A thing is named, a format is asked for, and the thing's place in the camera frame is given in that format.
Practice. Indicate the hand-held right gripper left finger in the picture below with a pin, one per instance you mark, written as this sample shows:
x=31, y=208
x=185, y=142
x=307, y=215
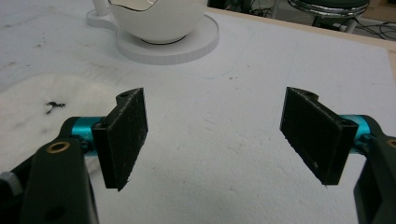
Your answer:
x=120, y=140

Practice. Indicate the small dark scrap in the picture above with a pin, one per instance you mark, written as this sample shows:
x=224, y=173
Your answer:
x=54, y=106

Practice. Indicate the chrome rimmed stool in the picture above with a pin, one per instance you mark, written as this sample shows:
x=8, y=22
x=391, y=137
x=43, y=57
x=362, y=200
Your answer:
x=330, y=7

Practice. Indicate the white foam sheet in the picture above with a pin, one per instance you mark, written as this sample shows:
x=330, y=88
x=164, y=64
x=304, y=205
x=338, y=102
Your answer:
x=218, y=140

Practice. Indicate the white round stand with post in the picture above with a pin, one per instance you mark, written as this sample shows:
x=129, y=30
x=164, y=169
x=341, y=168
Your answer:
x=193, y=43

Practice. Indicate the white marble slab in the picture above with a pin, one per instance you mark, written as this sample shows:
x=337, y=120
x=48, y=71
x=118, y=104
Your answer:
x=28, y=130

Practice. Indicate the white round bowl gold rim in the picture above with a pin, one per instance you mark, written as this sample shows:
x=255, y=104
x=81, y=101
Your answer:
x=158, y=25

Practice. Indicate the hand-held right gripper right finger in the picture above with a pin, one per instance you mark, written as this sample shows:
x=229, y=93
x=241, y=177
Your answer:
x=317, y=137

